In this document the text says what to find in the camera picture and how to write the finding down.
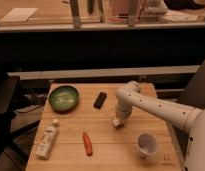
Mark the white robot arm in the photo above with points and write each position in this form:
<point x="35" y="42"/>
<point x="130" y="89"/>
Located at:
<point x="186" y="118"/>

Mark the black rectangular object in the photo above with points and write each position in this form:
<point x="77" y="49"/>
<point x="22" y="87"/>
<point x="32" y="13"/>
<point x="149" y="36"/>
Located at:
<point x="100" y="100"/>

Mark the white sponge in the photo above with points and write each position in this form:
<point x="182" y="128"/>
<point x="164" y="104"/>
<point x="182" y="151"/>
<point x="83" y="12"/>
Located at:
<point x="117" y="123"/>

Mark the white bottle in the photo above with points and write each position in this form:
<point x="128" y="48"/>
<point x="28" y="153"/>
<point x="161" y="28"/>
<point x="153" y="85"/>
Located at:
<point x="47" y="140"/>

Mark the white cup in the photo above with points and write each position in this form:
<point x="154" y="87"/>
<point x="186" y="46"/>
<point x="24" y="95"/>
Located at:
<point x="146" y="145"/>

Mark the green plate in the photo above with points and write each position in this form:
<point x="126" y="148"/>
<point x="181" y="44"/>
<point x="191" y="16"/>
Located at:
<point x="64" y="98"/>

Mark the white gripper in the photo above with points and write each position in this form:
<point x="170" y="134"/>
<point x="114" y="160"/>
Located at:
<point x="122" y="114"/>

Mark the white paper sheet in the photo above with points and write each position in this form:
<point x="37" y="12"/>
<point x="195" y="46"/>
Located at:
<point x="18" y="15"/>

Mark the orange carrot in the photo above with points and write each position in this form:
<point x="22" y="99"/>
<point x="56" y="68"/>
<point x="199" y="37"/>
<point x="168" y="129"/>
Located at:
<point x="87" y="144"/>

